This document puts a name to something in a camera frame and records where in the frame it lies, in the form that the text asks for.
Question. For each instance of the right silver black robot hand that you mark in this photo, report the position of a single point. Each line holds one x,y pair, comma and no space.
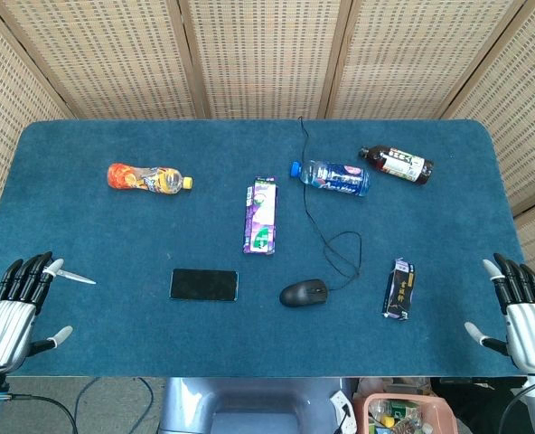
532,334

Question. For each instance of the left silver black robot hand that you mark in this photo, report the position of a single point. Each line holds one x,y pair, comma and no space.
5,325

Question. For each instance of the smartphone with turquoise back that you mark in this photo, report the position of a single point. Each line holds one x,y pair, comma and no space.
204,285

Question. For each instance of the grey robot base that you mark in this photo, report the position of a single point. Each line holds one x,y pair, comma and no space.
249,402

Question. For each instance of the black drink carton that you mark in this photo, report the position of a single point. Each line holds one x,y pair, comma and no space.
399,291

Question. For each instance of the blue felt table cover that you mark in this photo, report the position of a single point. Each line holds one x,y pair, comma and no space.
114,235

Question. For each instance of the pink plastic basket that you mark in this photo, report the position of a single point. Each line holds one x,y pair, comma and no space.
367,407

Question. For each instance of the orange juice plastic bottle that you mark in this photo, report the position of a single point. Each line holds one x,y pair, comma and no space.
145,178

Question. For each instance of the white power strip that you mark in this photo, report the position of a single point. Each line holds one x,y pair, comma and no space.
341,404

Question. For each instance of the brown tea bottle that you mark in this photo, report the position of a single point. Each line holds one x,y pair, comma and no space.
398,163

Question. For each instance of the black computer mouse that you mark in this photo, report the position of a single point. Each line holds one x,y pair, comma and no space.
303,293

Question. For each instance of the blue sports drink bottle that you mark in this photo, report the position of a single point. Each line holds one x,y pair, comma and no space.
335,178

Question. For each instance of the purple drink carton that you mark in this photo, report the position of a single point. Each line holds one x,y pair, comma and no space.
260,217

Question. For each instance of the bamboo folding screen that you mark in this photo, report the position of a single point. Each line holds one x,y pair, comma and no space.
267,54

